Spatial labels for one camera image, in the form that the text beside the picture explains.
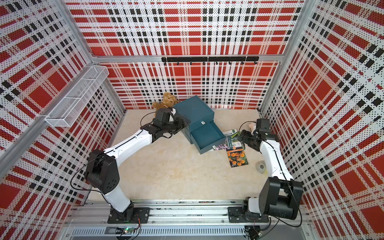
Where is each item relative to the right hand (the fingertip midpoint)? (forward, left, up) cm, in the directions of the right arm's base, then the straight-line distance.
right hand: (246, 139), depth 84 cm
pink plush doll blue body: (+18, -10, -11) cm, 23 cm away
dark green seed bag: (+8, +4, -15) cm, 17 cm away
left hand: (+8, +33, +5) cm, 34 cm away
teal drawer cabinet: (+9, +25, -4) cm, 27 cm away
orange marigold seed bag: (-4, +3, -15) cm, 16 cm away
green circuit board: (-42, +61, -13) cm, 75 cm away
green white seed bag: (+16, +7, -15) cm, 23 cm away
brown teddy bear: (+38, +50, -3) cm, 63 cm away
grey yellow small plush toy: (-12, -9, -11) cm, 19 cm away
